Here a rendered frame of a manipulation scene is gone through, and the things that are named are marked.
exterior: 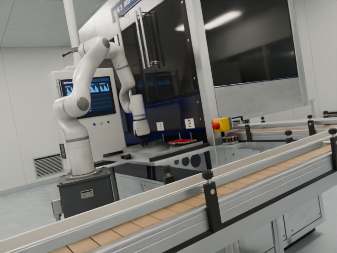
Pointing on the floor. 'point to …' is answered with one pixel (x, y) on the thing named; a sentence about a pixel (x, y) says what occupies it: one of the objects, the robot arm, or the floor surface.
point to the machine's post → (206, 89)
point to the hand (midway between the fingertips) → (144, 142)
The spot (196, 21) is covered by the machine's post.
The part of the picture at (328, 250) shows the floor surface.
